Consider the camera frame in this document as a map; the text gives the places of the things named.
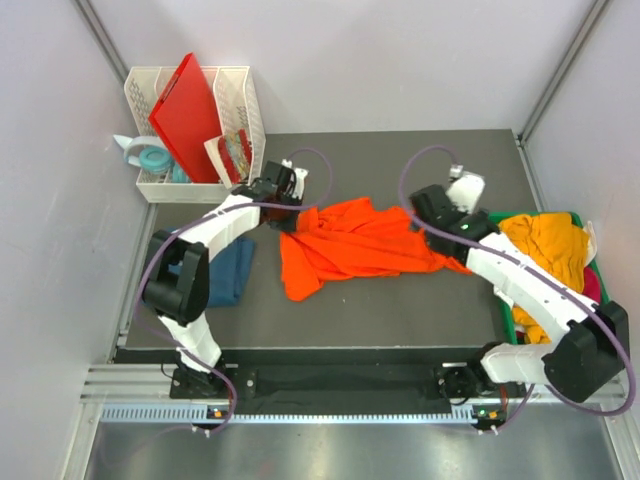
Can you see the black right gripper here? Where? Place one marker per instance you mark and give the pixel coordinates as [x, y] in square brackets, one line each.
[464, 215]

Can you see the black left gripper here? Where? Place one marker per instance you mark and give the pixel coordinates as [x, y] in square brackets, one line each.
[287, 225]

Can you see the orange t shirt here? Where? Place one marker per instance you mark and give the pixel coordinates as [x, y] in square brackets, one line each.
[353, 239]

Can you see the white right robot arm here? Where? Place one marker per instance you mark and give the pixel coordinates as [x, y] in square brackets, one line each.
[589, 342]

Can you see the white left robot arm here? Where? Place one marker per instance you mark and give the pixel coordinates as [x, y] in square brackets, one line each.
[234, 217]

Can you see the red patterned booklet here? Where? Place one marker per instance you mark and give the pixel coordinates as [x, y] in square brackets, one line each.
[231, 157]

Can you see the folded blue t shirt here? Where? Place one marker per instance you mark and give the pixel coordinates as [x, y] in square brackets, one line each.
[230, 275]

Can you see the white perforated organizer basket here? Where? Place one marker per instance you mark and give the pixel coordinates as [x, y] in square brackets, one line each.
[237, 106]

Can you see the red plastic board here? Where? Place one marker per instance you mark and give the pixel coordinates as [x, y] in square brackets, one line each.
[185, 116]

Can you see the yellow t shirt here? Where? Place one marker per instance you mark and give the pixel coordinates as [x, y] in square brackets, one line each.
[550, 250]

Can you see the magenta t shirt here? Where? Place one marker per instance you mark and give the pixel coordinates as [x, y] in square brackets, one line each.
[592, 287]

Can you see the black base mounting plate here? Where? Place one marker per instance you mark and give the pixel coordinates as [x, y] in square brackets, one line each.
[353, 380]

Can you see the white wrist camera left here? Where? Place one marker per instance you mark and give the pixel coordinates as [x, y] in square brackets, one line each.
[296, 183]

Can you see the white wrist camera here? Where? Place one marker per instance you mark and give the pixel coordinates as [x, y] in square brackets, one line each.
[296, 183]
[465, 188]

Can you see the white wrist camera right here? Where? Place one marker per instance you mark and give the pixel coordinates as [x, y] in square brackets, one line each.
[465, 188]

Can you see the grey slotted cable duct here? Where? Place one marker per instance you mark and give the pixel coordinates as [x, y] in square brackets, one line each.
[204, 414]

